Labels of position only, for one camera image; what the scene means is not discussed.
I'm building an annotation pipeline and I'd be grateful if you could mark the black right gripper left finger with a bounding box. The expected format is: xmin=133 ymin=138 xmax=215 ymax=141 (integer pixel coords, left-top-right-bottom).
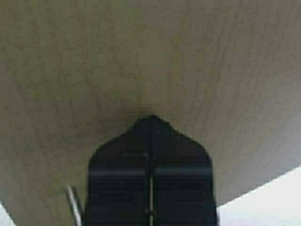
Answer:
xmin=83 ymin=117 xmax=151 ymax=226

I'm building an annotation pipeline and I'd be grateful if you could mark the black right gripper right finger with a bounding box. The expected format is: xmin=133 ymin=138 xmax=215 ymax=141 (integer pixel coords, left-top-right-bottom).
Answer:
xmin=150 ymin=115 xmax=219 ymax=226

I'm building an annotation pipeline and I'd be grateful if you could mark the cabinet door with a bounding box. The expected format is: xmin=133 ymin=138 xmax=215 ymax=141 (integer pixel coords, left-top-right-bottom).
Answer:
xmin=0 ymin=0 xmax=301 ymax=226

